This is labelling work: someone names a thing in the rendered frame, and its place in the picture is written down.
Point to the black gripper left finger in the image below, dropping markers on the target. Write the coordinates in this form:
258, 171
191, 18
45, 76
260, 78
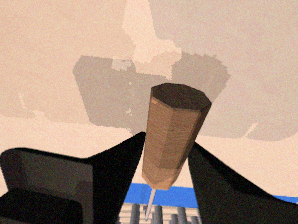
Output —
99, 183

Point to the blue tape strip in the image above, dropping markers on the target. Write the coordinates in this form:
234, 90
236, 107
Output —
175, 196

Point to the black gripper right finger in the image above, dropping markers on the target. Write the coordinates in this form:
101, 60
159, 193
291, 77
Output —
223, 196

